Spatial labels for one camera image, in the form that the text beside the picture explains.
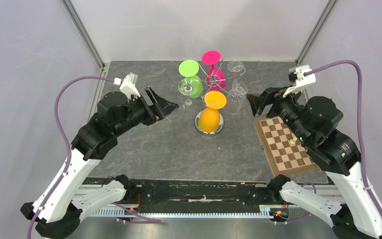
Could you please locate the wooden chessboard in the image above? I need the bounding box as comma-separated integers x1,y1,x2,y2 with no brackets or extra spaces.
253,117,319,177

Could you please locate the green wine glass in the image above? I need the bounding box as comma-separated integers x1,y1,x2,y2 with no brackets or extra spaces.
178,59,203,99

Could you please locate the clear glass at back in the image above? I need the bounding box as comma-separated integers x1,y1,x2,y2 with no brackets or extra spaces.
227,61,246,74

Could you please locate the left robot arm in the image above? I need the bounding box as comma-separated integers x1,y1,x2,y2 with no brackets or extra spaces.
20,87,179,239

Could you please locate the white chess piece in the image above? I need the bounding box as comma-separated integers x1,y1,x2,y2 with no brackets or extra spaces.
289,137,298,146

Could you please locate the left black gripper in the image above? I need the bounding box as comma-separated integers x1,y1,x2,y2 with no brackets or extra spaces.
114,86,180,136

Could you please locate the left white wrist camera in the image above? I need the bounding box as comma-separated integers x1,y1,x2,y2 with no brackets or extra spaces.
113,72,141,100

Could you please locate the clear wine glass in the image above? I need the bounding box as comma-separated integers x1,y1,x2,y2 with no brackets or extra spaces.
178,78,197,106

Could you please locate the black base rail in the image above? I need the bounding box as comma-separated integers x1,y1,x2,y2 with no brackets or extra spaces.
82,178,300,215

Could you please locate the white slotted cable duct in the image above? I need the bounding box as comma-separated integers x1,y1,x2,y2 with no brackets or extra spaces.
89,206,283,219

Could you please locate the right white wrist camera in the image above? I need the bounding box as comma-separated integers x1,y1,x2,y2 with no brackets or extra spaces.
283,65,316,97

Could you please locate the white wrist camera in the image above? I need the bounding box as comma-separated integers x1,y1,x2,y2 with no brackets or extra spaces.
283,65,316,97
113,72,141,100

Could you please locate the chrome wine glass rack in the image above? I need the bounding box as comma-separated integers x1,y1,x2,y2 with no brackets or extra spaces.
178,52,246,136

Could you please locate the pink wine glass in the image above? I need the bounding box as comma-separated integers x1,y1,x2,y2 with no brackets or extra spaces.
201,50,226,92

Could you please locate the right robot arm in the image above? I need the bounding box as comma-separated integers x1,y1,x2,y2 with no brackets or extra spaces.
246,88,382,239

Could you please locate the orange wine glass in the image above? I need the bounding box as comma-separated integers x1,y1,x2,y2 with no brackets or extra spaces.
197,91,227,133

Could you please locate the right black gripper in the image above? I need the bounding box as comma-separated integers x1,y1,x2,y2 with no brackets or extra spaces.
246,81,311,143

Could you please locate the clear glass near front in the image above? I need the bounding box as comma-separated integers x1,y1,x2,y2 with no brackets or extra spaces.
224,80,248,115

